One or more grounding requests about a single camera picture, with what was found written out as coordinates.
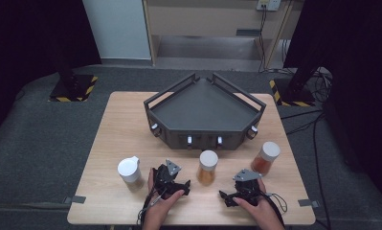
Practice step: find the orange-filled jar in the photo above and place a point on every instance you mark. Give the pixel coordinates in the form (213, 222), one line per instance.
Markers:
(207, 169)

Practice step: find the person's left hand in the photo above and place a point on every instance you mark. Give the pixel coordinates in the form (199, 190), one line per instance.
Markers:
(158, 211)

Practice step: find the white wall socket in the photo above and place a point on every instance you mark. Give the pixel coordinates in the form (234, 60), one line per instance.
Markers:
(268, 4)

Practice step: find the grey tape piece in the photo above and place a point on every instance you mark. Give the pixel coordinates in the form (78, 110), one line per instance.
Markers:
(75, 199)
(308, 202)

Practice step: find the black curtain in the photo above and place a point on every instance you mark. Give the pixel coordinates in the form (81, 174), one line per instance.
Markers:
(26, 48)
(361, 80)

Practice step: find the red-brown jar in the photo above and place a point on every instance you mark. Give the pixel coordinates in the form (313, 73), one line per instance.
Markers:
(264, 159)

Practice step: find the white-lidded pale jar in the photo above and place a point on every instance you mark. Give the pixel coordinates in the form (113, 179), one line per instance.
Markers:
(129, 171)

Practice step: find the white panel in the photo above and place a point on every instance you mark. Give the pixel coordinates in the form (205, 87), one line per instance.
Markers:
(118, 28)

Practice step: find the wooden cabinet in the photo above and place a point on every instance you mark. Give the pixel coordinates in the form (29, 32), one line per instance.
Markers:
(204, 19)

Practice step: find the black stand striped base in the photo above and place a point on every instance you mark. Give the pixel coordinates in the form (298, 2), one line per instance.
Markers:
(72, 87)
(295, 92)

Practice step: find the person's right hand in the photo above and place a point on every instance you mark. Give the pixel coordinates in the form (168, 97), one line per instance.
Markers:
(265, 214)

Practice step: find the dark grey corner rack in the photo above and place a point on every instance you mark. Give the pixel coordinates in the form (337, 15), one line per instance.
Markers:
(204, 108)

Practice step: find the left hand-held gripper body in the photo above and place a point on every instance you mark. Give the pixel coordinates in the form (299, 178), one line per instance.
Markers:
(164, 183)

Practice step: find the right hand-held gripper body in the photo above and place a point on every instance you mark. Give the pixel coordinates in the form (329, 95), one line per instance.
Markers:
(247, 188)

